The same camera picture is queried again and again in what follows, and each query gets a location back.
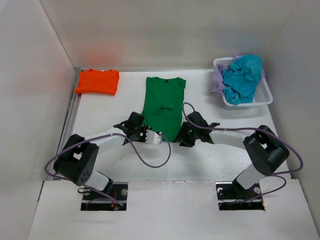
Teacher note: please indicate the orange t shirt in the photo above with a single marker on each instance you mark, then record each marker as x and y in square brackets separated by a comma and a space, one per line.
[98, 82]

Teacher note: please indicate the lilac t shirt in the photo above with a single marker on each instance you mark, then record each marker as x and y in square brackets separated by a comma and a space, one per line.
[218, 85]

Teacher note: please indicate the aluminium frame rail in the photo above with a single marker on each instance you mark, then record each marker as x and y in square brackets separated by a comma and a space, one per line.
[71, 112]

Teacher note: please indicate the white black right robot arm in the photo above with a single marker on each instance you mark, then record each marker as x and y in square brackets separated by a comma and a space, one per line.
[265, 152]

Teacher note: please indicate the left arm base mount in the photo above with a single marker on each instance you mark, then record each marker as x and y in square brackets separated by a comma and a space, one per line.
[94, 201]

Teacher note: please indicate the teal t shirt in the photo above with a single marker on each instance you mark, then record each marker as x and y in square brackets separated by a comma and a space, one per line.
[241, 78]

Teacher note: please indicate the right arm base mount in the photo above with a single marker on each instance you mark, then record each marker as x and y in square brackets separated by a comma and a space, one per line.
[234, 198]

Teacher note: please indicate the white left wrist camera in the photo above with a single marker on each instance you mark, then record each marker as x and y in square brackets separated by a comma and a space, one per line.
[152, 137]

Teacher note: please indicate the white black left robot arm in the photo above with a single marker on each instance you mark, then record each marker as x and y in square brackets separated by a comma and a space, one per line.
[77, 164]

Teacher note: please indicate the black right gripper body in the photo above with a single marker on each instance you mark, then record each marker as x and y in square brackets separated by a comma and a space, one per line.
[189, 135]

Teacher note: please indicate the white plastic basket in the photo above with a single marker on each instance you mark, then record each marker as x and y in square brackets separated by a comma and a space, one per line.
[262, 94]

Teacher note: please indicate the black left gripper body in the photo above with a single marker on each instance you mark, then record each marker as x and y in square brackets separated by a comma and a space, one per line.
[140, 134]

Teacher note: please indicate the green t shirt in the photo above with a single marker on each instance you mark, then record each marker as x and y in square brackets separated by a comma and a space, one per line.
[163, 105]

